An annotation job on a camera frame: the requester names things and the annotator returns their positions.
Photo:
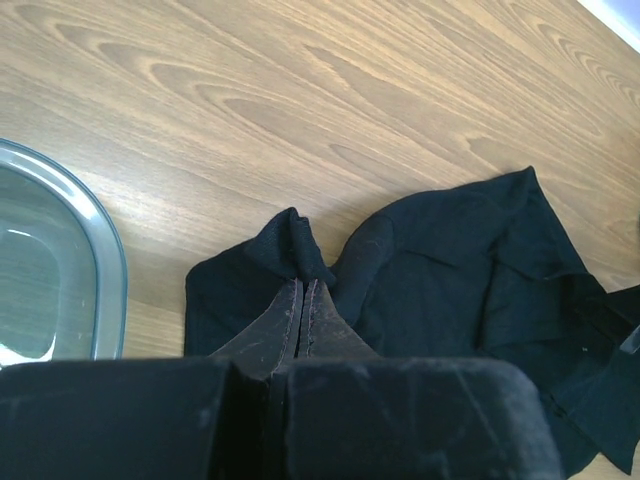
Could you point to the black t-shirt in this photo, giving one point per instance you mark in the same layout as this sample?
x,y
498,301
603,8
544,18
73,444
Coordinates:
x,y
481,270

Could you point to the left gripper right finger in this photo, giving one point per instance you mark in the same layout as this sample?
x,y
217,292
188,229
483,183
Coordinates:
x,y
352,414

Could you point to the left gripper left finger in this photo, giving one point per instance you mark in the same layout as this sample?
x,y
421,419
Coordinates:
x,y
214,417

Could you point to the clear blue plastic bin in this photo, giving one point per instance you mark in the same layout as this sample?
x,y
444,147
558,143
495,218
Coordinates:
x,y
63,268

